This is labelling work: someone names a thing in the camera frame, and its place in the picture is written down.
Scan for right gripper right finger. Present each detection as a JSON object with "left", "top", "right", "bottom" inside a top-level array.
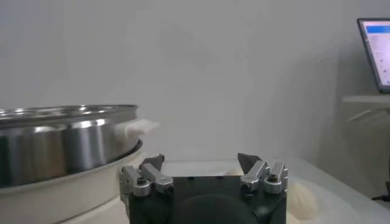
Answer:
[{"left": 237, "top": 152, "right": 289, "bottom": 195}]

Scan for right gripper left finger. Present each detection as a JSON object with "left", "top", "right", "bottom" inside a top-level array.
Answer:
[{"left": 118, "top": 153, "right": 174, "bottom": 211}]

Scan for white steamed baozi bun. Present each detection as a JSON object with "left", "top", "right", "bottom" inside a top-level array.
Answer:
[{"left": 287, "top": 179, "right": 320, "bottom": 220}]

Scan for white round plate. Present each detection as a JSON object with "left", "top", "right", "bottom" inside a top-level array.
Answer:
[{"left": 163, "top": 158, "right": 360, "bottom": 224}]

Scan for white electric cooker pot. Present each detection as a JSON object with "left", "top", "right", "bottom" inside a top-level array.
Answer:
[{"left": 0, "top": 140, "right": 147, "bottom": 224}]

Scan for laptop with lit screen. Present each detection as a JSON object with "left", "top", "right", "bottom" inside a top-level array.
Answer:
[{"left": 356, "top": 17, "right": 390, "bottom": 94}]

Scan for steel steamer basket white handles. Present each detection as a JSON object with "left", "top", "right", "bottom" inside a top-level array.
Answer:
[{"left": 0, "top": 105, "right": 159, "bottom": 188}]

